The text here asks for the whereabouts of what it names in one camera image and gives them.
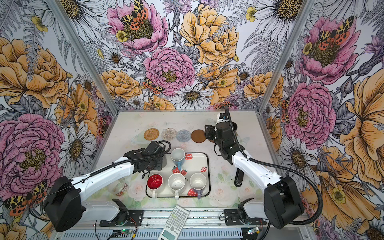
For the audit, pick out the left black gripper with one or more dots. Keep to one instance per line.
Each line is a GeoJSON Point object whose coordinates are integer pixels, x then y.
{"type": "Point", "coordinates": [158, 167]}

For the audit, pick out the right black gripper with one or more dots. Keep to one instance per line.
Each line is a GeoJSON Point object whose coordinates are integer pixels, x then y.
{"type": "Point", "coordinates": [210, 129]}

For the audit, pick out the black mug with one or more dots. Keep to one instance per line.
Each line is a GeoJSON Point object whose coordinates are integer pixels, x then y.
{"type": "Point", "coordinates": [234, 127]}

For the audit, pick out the red mug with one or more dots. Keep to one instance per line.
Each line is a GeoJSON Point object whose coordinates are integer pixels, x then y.
{"type": "Point", "coordinates": [155, 185]}

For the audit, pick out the woven rattan round coaster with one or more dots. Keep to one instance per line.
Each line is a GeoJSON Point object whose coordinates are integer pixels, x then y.
{"type": "Point", "coordinates": [151, 134]}

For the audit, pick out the blue white mug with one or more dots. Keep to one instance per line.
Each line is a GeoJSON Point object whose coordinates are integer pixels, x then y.
{"type": "Point", "coordinates": [178, 157]}

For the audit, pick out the white woven round coaster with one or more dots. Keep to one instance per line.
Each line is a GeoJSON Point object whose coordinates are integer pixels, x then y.
{"type": "Point", "coordinates": [169, 134]}

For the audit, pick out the blue grey fabric coaster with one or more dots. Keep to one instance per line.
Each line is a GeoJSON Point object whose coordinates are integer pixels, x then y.
{"type": "Point", "coordinates": [183, 136]}

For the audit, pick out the purple white mug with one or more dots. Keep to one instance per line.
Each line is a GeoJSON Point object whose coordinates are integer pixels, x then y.
{"type": "Point", "coordinates": [198, 182]}

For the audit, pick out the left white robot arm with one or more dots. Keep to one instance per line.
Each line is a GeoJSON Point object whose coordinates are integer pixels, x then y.
{"type": "Point", "coordinates": [67, 203]}

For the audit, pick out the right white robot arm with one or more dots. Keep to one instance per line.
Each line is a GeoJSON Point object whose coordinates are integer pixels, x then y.
{"type": "Point", "coordinates": [282, 203]}

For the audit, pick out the strawberry print serving tray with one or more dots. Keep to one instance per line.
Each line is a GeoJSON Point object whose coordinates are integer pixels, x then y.
{"type": "Point", "coordinates": [194, 163]}

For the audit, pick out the clear glass jar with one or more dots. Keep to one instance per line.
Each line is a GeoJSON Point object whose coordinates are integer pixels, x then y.
{"type": "Point", "coordinates": [118, 188]}

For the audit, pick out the white calculator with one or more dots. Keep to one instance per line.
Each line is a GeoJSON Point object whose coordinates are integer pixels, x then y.
{"type": "Point", "coordinates": [174, 224]}

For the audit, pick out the left green circuit board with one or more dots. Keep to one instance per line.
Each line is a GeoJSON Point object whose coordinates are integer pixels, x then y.
{"type": "Point", "coordinates": [124, 233]}

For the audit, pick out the green circuit board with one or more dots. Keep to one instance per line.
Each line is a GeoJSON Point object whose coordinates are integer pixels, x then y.
{"type": "Point", "coordinates": [254, 230]}
{"type": "Point", "coordinates": [124, 233]}

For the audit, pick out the right green circuit board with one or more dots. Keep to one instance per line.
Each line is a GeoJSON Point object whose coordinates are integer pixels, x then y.
{"type": "Point", "coordinates": [254, 230]}

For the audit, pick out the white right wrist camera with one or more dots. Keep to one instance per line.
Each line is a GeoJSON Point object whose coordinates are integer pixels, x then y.
{"type": "Point", "coordinates": [221, 117]}

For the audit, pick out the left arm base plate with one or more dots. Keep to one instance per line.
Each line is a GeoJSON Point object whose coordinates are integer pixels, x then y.
{"type": "Point", "coordinates": [130, 218]}

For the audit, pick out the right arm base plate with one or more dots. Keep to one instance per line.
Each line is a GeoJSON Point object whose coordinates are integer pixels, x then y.
{"type": "Point", "coordinates": [237, 217]}

